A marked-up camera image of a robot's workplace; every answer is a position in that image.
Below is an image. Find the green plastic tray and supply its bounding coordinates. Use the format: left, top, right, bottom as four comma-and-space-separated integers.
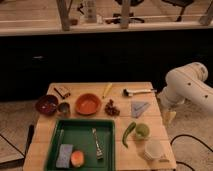
44, 119, 115, 171

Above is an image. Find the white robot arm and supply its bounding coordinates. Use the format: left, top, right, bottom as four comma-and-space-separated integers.
157, 62, 213, 126

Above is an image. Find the green chili pepper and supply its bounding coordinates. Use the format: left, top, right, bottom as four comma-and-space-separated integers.
122, 122, 136, 148

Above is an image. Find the blue-grey sponge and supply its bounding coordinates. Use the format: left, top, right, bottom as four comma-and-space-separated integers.
56, 144, 73, 168

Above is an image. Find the dark red grape bunch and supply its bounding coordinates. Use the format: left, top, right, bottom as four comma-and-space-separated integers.
104, 99, 120, 116

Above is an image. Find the brown wooden block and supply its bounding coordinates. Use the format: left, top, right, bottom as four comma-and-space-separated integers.
54, 86, 71, 99

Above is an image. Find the black cable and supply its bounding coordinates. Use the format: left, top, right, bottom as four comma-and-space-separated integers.
170, 134, 213, 171

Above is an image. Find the small grey metal cup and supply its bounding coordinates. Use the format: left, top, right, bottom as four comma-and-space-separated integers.
58, 102, 70, 117

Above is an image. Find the wooden shelf rack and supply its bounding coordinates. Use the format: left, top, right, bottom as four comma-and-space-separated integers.
0, 0, 213, 36

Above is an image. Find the white plastic cup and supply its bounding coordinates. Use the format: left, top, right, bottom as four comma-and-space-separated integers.
144, 139, 164, 161

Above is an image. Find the metal fork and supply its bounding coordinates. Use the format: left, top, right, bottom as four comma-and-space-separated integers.
92, 128, 103, 160

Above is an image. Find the orange peach fruit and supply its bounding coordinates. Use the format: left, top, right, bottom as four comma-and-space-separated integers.
70, 150, 84, 167

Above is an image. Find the dark red bowl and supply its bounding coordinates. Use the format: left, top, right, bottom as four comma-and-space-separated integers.
35, 95, 58, 116

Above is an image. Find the green cup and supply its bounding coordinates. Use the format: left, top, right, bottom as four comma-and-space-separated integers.
135, 123, 150, 140

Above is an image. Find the orange-red bowl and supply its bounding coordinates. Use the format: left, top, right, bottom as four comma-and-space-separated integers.
75, 93, 102, 115

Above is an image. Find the white-handled black brush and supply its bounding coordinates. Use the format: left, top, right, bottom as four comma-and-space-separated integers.
122, 89, 157, 97

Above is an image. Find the grey-blue towel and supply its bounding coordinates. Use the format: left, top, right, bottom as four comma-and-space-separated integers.
131, 101, 150, 118

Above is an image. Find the yellow banana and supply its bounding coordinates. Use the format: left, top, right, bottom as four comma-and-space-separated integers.
102, 83, 112, 99

